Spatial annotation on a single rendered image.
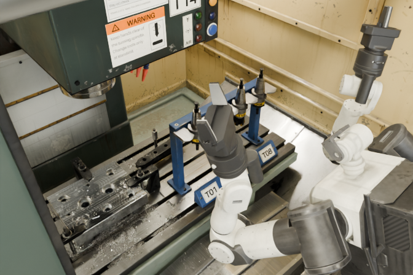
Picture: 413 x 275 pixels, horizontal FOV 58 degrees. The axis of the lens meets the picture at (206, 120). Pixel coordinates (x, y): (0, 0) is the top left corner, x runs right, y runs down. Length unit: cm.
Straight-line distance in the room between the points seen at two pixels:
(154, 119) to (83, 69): 158
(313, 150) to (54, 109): 120
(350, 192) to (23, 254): 80
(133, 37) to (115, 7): 9
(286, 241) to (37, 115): 111
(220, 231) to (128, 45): 55
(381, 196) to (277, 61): 110
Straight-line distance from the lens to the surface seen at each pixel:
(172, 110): 247
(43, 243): 36
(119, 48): 89
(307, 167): 186
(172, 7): 94
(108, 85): 108
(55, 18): 80
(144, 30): 91
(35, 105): 163
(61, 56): 84
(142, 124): 238
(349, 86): 129
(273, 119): 202
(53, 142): 176
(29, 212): 33
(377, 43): 127
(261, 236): 101
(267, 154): 167
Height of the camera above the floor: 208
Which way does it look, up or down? 39 degrees down
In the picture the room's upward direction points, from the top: straight up
